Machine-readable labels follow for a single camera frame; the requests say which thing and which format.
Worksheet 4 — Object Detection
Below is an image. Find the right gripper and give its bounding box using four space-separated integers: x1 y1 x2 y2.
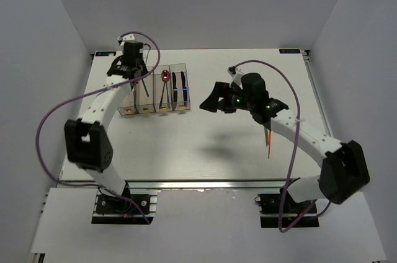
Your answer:
198 82 254 115

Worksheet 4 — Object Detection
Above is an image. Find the iridescent blue knife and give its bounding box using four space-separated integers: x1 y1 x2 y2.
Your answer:
181 72 188 108

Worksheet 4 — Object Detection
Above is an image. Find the iridescent rainbow spoon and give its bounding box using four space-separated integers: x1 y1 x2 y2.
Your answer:
159 69 171 109

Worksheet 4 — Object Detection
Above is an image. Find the black knife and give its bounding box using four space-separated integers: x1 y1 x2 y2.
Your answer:
172 72 178 110

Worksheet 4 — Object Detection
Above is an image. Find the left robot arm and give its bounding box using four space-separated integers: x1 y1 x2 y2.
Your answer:
64 40 148 213

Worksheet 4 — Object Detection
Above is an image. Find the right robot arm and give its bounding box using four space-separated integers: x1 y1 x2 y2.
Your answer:
200 73 370 213

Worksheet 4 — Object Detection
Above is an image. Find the blue label sticker left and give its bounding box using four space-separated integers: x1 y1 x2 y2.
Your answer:
94 51 117 57

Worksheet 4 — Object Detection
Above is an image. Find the blue label sticker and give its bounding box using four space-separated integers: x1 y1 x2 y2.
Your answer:
279 48 301 54
94 51 117 57

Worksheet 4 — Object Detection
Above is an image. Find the smoky clear container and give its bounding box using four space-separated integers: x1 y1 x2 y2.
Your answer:
118 83 139 116
170 63 190 111
154 65 172 112
137 74 154 114

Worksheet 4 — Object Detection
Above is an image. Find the blue label sticker right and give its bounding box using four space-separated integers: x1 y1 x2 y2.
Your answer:
279 48 301 54

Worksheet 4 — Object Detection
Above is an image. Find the white front panel board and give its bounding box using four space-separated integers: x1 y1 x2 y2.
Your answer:
32 189 386 262

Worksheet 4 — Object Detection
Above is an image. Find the aluminium table edge rail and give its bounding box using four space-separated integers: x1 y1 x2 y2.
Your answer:
55 179 351 192

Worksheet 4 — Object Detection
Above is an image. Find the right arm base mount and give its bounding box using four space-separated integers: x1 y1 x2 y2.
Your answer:
254 193 319 229

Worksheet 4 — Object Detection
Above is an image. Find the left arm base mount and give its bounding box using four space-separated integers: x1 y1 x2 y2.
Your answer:
91 192 157 225

